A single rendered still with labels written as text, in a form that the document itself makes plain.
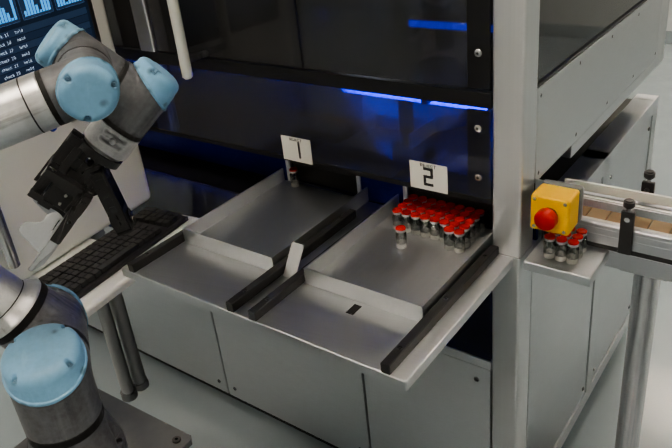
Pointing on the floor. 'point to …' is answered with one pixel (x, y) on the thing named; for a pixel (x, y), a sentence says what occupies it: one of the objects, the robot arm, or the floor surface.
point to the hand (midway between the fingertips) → (40, 252)
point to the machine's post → (513, 178)
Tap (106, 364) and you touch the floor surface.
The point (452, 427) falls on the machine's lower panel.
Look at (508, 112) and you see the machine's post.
